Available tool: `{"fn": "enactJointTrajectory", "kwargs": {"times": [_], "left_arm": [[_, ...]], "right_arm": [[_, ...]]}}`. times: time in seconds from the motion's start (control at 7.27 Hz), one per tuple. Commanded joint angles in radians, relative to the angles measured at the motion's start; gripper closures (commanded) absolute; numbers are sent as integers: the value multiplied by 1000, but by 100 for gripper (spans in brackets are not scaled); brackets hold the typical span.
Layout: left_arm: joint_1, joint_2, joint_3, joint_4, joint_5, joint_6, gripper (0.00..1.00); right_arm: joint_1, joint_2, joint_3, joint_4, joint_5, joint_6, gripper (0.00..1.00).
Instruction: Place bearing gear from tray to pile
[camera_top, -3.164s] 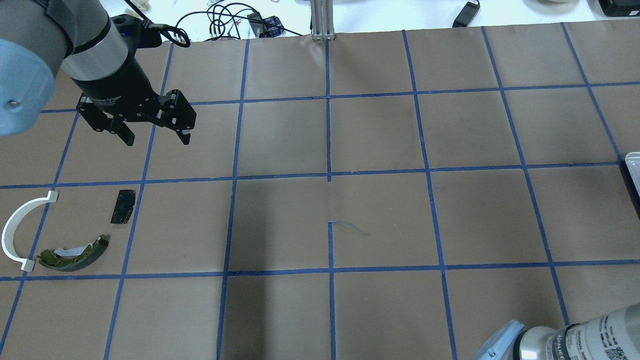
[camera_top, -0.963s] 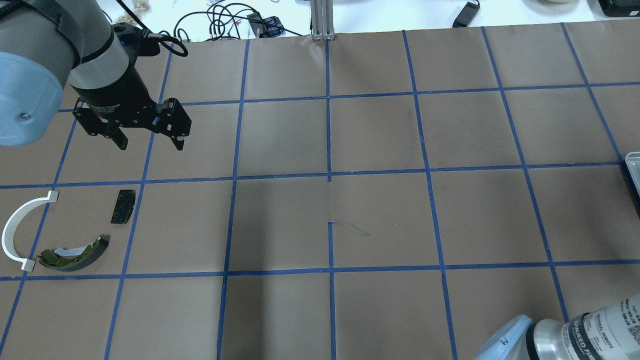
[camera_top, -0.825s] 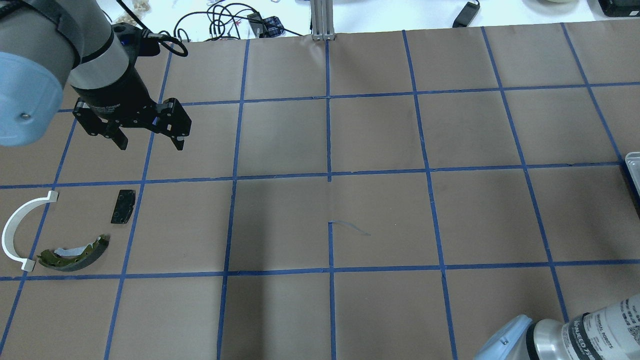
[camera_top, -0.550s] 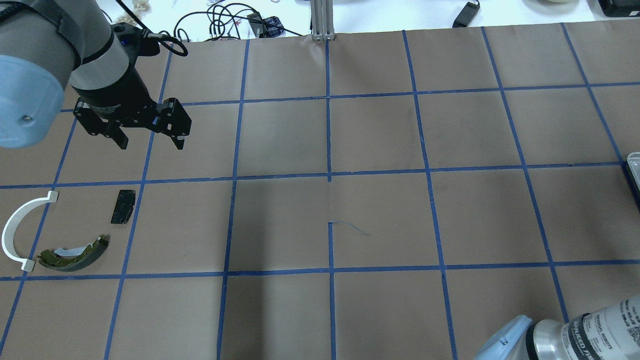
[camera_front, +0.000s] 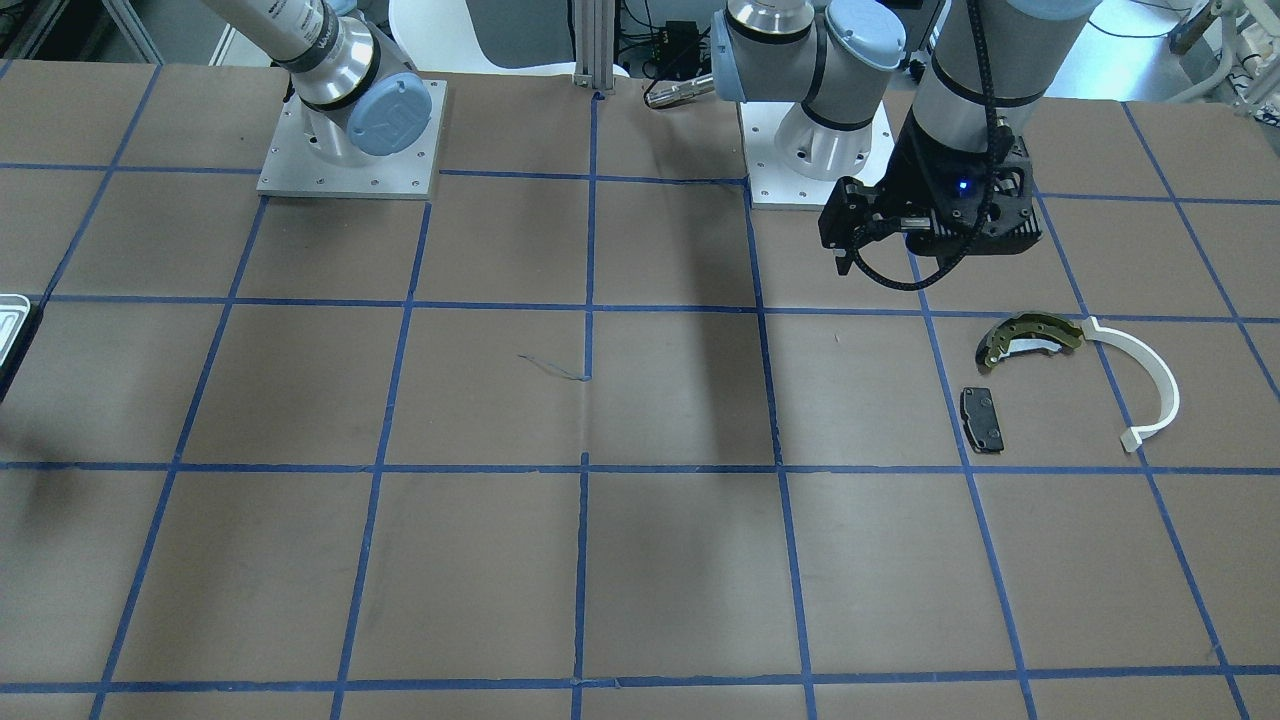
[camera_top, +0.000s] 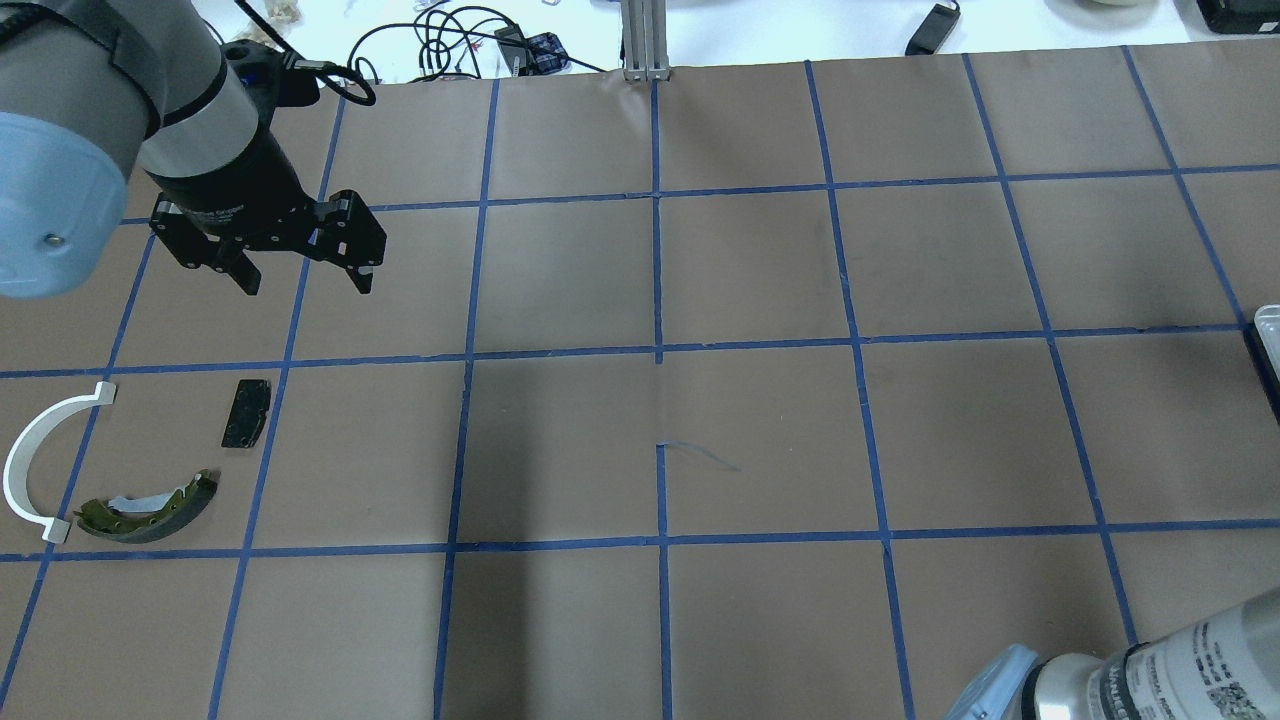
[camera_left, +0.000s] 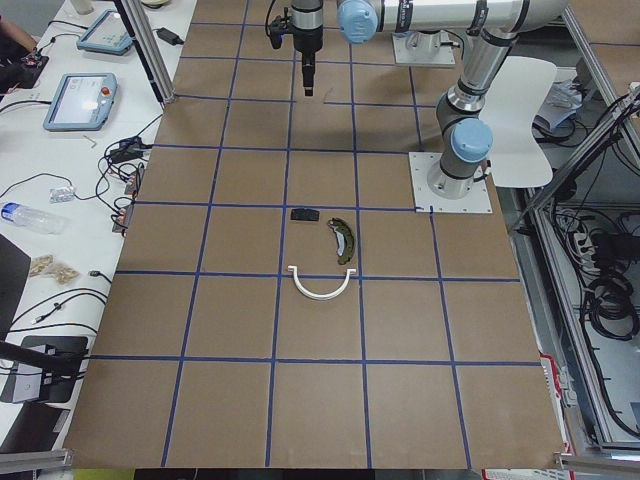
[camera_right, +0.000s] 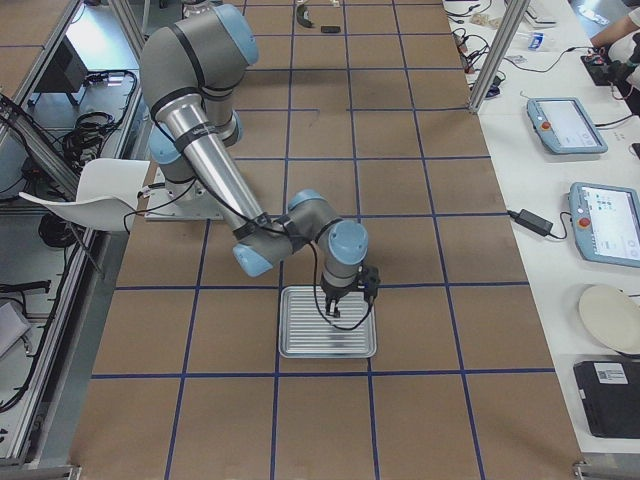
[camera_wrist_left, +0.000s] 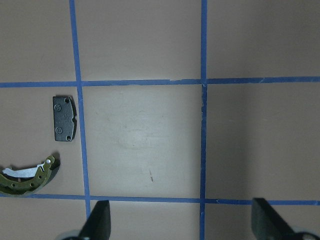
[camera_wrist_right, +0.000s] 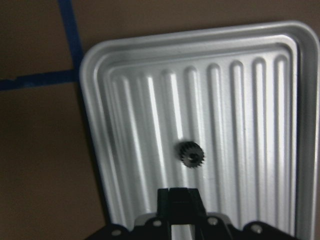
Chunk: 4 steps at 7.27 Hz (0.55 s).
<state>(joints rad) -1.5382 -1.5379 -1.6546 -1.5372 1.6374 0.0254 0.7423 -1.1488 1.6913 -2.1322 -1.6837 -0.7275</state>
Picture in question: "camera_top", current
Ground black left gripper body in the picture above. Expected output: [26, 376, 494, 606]
[146, 122, 321, 263]

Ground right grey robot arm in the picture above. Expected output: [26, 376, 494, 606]
[945, 589, 1279, 719]

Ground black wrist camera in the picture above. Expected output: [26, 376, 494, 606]
[220, 38, 320, 119]

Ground white tray edge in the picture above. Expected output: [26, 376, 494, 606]
[1252, 304, 1280, 392]

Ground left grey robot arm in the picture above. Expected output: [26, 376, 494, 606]
[1, 1, 387, 299]

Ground white curved plastic bracket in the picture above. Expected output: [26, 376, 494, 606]
[3, 382, 118, 544]

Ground aluminium frame post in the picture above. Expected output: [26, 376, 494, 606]
[618, 0, 671, 83]

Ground black brake pad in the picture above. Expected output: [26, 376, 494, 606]
[220, 379, 273, 448]

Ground black power adapter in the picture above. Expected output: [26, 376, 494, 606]
[904, 1, 963, 56]

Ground green brake shoe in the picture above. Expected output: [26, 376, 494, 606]
[74, 469, 219, 544]

